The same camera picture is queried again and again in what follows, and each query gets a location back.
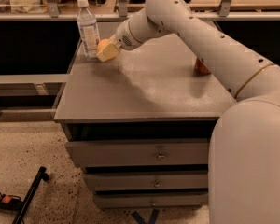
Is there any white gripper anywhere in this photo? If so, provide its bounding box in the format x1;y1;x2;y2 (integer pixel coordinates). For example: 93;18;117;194
97;20;143;62

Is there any orange fruit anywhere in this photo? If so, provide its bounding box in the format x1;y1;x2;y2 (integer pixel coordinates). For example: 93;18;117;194
97;38;109;53

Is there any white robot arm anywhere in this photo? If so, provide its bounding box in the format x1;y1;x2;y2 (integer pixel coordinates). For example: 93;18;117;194
98;0;280;224

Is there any clear plastic water bottle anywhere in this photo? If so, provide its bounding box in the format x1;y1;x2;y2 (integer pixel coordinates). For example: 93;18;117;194
77;0;100;62

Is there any grey metal railing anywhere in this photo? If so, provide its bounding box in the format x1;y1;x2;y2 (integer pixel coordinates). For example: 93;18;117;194
0;0;280;23

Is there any grey drawer cabinet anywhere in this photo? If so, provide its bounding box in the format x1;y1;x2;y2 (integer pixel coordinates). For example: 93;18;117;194
54;35;235;196

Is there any red cola can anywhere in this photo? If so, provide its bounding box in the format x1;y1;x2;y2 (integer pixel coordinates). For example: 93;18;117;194
194;59;210;75

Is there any top grey drawer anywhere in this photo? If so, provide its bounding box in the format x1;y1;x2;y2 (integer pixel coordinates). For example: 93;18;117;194
65;139;208;167

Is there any grey drawer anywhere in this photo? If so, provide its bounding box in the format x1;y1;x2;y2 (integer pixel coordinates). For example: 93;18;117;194
65;139;208;167
83;171;208;192
93;192;208;209

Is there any middle grey drawer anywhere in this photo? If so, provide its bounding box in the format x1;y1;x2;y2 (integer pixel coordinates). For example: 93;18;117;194
83;171;208;192

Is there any bottom grey drawer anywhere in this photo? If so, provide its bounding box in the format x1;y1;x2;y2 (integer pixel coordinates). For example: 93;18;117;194
93;192;208;209

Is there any black metal stand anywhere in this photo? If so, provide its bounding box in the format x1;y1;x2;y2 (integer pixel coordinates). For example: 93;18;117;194
0;166;49;224

